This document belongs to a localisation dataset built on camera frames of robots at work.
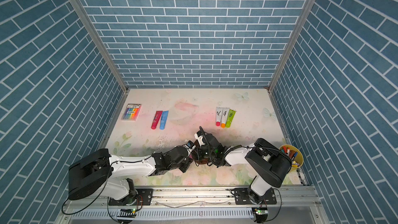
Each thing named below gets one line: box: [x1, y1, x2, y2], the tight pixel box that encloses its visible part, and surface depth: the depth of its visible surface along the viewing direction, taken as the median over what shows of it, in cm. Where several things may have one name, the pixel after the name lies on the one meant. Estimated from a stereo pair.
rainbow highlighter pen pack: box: [121, 103, 142, 122], surface depth 107 cm
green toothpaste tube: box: [225, 108, 237, 129], surface depth 104 cm
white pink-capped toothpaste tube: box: [215, 106, 224, 127], surface depth 105 cm
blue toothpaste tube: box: [159, 110, 169, 131], surface depth 104 cm
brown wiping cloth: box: [191, 139, 210, 165], surface depth 79 cm
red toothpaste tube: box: [150, 110, 163, 130], surface depth 104 cm
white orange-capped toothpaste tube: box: [220, 107, 231, 129], surface depth 104 cm
